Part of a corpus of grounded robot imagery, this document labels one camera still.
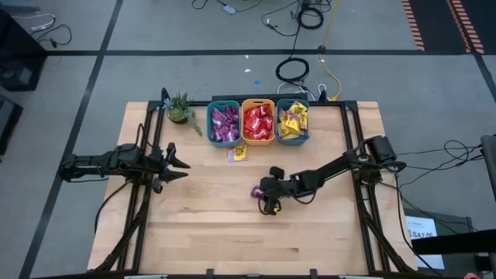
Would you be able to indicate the red Skittles candy pack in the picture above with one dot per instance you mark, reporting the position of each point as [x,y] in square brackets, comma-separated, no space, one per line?
[269,123]
[252,113]
[253,124]
[265,110]
[261,135]

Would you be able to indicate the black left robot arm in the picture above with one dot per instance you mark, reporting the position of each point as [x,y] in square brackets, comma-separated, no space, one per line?
[97,164]

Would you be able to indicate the potted succulent plant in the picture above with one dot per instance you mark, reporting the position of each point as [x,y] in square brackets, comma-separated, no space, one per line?
[177,112]

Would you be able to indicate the light teal plastic bin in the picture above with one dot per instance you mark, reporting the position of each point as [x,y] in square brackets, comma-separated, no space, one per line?
[224,145]

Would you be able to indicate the black desk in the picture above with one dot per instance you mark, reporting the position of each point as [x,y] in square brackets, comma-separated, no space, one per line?
[15,38]

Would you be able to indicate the black panel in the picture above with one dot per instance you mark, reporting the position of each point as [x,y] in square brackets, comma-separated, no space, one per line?
[259,97]

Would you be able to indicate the black mat with orange stripes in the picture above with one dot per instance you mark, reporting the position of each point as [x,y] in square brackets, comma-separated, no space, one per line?
[438,23]

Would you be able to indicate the yellow plastic bin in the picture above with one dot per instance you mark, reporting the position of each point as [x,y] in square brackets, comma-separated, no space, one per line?
[257,142]

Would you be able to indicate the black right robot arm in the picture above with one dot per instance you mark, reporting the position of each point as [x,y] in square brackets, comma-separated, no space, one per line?
[337,166]

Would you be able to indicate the dark teal plastic bin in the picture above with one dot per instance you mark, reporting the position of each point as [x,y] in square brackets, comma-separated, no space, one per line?
[292,143]

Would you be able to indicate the white paper sheet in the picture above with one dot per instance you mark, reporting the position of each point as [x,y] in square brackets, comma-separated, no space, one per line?
[422,226]

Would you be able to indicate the yellow Sour Patch candy pack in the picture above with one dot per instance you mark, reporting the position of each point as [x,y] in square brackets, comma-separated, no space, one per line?
[283,117]
[304,122]
[290,127]
[288,136]
[239,153]
[297,109]

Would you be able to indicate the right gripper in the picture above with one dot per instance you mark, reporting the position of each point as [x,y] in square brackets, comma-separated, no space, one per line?
[277,188]

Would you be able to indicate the grey power adapter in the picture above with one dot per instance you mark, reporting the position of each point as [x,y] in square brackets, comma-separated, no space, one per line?
[229,9]

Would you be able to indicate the purple Skittles candy pack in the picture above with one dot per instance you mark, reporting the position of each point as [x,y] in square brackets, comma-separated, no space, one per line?
[232,135]
[217,134]
[255,192]
[226,126]
[232,112]
[218,116]

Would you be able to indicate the black floor object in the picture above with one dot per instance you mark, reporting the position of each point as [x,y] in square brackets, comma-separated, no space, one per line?
[7,124]

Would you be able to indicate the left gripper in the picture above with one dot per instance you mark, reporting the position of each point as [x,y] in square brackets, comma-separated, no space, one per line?
[158,164]

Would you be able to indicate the black beam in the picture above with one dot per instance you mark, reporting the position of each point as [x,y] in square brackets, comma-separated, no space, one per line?
[457,242]

